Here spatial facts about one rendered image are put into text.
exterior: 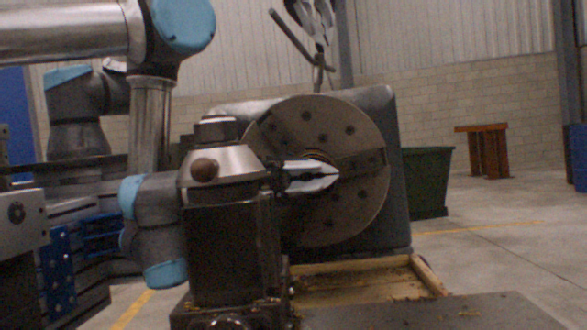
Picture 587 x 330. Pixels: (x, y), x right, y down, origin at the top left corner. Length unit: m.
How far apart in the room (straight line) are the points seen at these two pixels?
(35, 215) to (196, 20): 0.40
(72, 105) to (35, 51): 0.50
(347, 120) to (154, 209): 0.41
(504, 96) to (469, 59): 1.17
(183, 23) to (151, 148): 0.25
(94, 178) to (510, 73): 11.41
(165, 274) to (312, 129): 0.39
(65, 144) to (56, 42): 0.51
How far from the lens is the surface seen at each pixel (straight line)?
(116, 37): 0.81
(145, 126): 0.93
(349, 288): 0.85
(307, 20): 0.83
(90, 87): 1.30
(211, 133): 0.41
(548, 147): 12.52
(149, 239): 0.82
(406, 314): 0.49
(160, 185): 0.80
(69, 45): 0.79
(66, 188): 1.27
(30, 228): 0.83
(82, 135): 1.27
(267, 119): 0.92
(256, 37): 11.35
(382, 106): 1.13
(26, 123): 5.97
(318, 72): 1.00
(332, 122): 0.96
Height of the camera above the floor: 1.15
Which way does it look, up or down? 3 degrees down
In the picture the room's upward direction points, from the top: 7 degrees counter-clockwise
